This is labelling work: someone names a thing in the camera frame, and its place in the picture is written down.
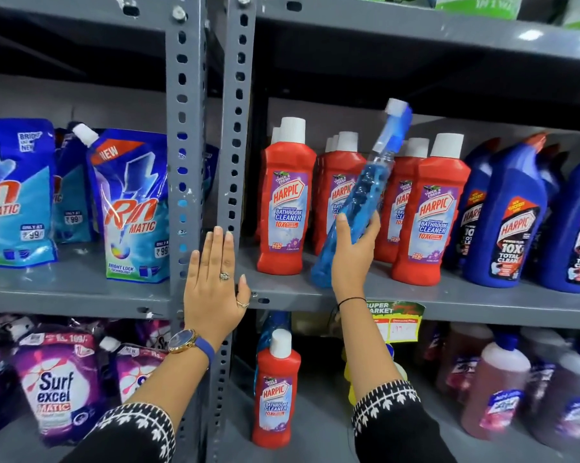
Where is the person's left hand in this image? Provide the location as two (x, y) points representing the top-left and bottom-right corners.
(183, 226), (252, 350)

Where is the person's right hand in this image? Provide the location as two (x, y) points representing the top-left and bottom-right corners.
(331, 210), (382, 305)

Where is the blue glass cleaner spray bottle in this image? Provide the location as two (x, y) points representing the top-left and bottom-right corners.
(310, 98), (413, 289)

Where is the person's left forearm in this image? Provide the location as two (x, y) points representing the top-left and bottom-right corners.
(123, 338), (214, 421)

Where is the person's right forearm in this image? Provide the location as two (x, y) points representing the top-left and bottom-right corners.
(337, 299), (409, 406)

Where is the row of red cleaner bottles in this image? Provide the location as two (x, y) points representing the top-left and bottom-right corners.
(255, 116), (472, 287)

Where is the blue detergent pouch with spout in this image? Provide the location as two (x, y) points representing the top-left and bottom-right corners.
(72, 123), (171, 284)

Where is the red bathroom cleaner bottle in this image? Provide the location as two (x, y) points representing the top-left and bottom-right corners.
(251, 328), (302, 449)

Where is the yellow green shelf price label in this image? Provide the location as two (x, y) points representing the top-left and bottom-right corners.
(365, 300), (426, 344)

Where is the grey metal shelf rack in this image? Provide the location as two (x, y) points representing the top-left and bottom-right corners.
(206, 0), (580, 463)
(0, 0), (210, 463)

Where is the yellow bottle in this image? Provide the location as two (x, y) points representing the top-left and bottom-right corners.
(342, 342), (409, 406)

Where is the blue toilet cleaner bottle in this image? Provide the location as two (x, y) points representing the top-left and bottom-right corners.
(540, 149), (580, 294)
(535, 143), (569, 204)
(462, 132), (549, 289)
(442, 137), (503, 271)

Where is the pink floor cleaner bottle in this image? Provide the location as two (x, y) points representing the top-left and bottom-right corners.
(436, 322), (494, 406)
(460, 331), (532, 442)
(530, 338), (580, 455)

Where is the black white patterned sleeve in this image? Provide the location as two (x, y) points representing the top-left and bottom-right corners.
(351, 379), (458, 463)
(60, 402), (177, 463)

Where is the gold wristwatch with blue strap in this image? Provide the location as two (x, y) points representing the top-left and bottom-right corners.
(167, 328), (216, 367)

